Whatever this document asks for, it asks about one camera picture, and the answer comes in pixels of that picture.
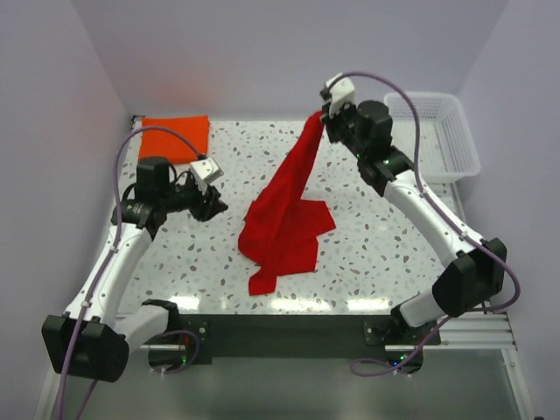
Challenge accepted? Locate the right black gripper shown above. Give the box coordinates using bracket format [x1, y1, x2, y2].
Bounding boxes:
[320, 97, 368, 158]

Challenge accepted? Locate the red t shirt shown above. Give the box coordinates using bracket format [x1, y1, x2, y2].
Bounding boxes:
[238, 111, 336, 296]

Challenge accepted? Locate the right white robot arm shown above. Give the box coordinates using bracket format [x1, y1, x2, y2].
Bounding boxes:
[322, 101, 507, 344]

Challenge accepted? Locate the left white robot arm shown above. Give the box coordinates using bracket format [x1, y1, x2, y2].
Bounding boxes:
[41, 156, 228, 382]

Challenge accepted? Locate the folded orange t shirt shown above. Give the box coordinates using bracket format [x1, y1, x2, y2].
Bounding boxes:
[138, 115, 210, 165]

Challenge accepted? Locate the white plastic basket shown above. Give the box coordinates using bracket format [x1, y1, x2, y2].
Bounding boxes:
[383, 92, 481, 183]

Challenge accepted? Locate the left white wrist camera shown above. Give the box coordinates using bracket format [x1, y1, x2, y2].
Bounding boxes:
[190, 157, 223, 193]

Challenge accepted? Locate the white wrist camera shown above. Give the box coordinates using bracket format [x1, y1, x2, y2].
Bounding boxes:
[190, 157, 223, 193]
[319, 73, 355, 117]

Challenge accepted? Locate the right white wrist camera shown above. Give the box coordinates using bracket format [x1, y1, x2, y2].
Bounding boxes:
[319, 73, 355, 117]

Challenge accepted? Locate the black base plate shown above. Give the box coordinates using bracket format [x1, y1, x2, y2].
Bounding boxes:
[143, 312, 442, 367]

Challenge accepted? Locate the aluminium rail frame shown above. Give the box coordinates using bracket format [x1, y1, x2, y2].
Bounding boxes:
[35, 307, 515, 419]

